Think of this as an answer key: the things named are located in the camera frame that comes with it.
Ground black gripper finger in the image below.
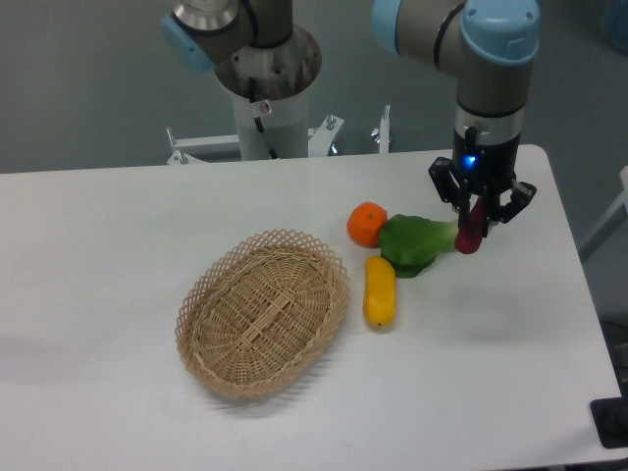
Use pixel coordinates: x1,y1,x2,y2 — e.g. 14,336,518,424
428,156,474,229
486,181,537,234

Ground black device at table edge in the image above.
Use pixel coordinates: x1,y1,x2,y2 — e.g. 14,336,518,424
590,397,627,449

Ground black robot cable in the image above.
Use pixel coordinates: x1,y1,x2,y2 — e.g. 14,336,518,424
247,77,280,161

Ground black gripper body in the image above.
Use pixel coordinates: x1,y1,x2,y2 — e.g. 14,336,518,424
452,131,520,195

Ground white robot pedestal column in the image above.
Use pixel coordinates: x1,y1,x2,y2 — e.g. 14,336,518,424
230,92,309,161

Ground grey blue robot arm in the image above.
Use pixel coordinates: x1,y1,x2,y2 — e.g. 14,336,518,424
160,1,540,232

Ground white metal base frame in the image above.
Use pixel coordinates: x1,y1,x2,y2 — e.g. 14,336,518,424
165,104,393,166

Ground orange tangerine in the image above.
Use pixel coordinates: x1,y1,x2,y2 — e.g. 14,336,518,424
346,201,388,248

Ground yellow mango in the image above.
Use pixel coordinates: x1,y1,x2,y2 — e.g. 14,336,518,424
363,256,396,329

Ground woven wicker basket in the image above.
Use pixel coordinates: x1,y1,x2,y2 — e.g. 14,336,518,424
175,229,350,399

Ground green leafy vegetable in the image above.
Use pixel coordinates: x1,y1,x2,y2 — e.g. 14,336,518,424
379,214,458,279

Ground purple sweet potato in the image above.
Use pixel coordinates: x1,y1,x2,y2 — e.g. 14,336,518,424
454,197,486,255

